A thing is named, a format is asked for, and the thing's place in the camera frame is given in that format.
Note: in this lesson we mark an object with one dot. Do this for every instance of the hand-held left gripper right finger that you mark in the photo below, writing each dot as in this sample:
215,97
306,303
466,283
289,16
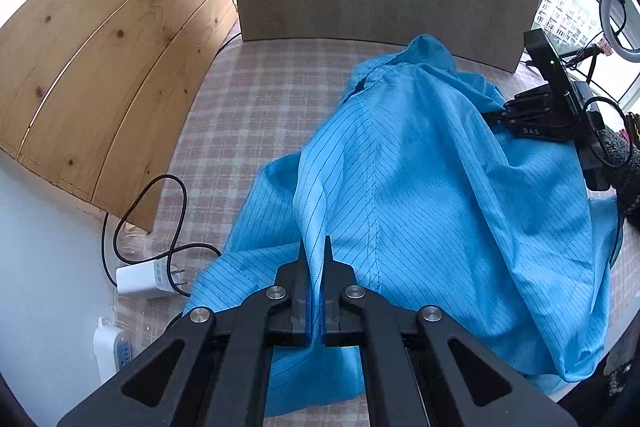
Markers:
325,322

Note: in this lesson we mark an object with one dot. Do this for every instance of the pine wooden board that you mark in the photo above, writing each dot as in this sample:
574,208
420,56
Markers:
100,72

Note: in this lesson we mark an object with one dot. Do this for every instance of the white power strip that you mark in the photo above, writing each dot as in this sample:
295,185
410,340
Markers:
107,347

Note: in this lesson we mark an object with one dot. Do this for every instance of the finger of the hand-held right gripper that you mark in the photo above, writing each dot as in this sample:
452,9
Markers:
502,119
527,101

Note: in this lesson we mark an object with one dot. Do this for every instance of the pink plaid tablecloth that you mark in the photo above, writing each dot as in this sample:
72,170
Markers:
260,107

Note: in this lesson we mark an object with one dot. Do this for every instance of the person's right forearm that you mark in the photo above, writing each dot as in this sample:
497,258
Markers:
627,177

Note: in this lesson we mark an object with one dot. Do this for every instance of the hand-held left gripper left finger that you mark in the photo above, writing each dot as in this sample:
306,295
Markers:
310,322

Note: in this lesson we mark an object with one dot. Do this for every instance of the white charger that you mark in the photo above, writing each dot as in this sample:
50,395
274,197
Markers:
142,279

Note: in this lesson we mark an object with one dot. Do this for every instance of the blue striped work coat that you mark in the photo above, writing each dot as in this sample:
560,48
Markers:
425,187

